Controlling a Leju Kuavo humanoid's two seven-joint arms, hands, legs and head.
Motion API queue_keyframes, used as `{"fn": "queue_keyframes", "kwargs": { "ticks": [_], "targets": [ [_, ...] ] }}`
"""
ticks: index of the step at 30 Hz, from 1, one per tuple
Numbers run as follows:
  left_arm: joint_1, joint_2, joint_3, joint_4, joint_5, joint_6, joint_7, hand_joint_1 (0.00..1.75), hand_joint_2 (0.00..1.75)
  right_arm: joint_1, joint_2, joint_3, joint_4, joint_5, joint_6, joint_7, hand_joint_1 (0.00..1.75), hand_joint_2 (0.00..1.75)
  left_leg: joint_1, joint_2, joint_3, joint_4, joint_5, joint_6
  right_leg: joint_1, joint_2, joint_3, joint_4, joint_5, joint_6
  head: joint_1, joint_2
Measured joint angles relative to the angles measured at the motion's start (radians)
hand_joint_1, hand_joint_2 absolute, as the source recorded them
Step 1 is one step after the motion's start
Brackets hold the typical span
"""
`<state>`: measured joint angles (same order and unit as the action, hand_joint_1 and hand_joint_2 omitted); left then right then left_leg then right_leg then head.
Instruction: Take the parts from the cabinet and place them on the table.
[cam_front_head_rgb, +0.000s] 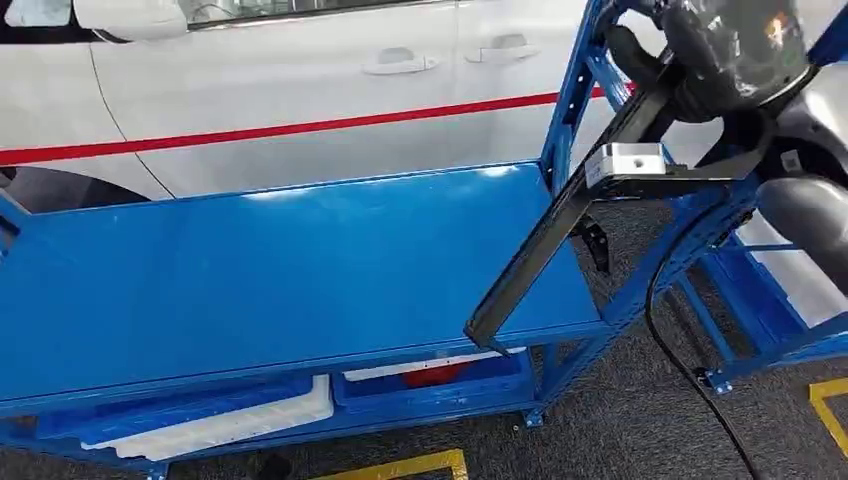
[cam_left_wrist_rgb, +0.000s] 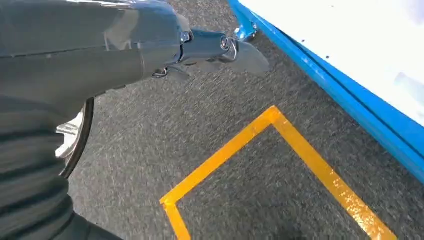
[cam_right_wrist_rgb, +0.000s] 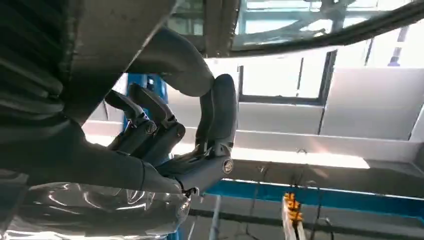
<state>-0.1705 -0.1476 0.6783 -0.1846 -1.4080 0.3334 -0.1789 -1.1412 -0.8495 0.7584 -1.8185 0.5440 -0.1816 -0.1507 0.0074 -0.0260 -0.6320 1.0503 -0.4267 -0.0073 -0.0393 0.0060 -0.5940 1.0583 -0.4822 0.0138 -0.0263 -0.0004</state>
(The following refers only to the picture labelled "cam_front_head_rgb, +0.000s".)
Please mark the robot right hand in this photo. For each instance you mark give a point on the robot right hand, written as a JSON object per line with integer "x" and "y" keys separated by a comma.
{"x": 735, "y": 53}

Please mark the black plastic frame part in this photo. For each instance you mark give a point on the black plastic frame part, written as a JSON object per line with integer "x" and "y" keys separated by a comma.
{"x": 530, "y": 278}

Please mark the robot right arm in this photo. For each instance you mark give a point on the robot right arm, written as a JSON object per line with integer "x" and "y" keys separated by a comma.
{"x": 808, "y": 225}

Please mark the blue plastic crate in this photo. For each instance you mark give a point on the blue plastic crate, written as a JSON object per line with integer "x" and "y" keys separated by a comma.
{"x": 166, "y": 411}
{"x": 755, "y": 298}
{"x": 490, "y": 384}

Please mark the white plastic crate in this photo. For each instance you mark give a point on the white plastic crate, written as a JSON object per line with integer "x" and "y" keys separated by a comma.
{"x": 252, "y": 420}
{"x": 397, "y": 369}
{"x": 802, "y": 301}

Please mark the blue metal shelf rack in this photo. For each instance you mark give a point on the blue metal shelf rack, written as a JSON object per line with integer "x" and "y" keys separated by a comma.
{"x": 265, "y": 278}
{"x": 782, "y": 351}

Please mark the black caster wheel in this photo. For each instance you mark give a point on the black caster wheel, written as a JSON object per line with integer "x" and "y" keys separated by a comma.
{"x": 702, "y": 376}

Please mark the yellow tape square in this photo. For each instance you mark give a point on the yellow tape square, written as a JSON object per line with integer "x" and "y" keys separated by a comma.
{"x": 828, "y": 391}
{"x": 411, "y": 464}

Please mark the white car with red stripe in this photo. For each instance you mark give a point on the white car with red stripe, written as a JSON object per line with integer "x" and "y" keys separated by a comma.
{"x": 298, "y": 86}

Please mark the red item in crate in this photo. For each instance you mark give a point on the red item in crate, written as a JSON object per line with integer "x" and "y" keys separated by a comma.
{"x": 434, "y": 376}

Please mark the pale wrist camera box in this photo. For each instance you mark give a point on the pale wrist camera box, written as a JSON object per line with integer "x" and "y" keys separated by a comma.
{"x": 623, "y": 164}

